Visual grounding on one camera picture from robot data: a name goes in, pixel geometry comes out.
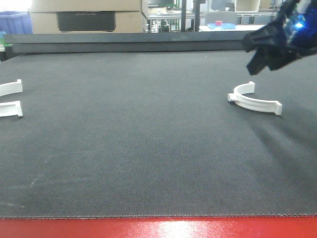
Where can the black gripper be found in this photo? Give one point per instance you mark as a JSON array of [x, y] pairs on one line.
[[294, 33]]

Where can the white curved PVC clamp piece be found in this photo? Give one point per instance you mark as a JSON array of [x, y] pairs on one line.
[[258, 105]]

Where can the blue plastic bin background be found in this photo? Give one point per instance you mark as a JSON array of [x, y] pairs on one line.
[[15, 22]]

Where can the white curved PVC piece left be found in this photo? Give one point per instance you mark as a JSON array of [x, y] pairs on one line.
[[14, 108]]

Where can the grey chair back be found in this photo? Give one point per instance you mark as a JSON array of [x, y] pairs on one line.
[[224, 16]]

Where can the blue tray on far table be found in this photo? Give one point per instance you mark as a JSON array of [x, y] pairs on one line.
[[223, 26]]

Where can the black mat on table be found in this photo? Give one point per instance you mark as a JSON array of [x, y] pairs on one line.
[[151, 135]]

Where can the large cardboard box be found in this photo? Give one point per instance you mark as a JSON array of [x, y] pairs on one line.
[[89, 16]]

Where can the black raised rail strip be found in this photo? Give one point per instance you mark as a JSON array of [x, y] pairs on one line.
[[125, 42]]

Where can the black vertical post right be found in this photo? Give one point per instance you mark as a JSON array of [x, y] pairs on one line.
[[197, 11]]

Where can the black vertical post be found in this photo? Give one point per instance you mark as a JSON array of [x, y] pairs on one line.
[[197, 11], [183, 15]]

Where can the black vertical post left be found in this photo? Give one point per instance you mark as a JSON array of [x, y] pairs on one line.
[[183, 15]]

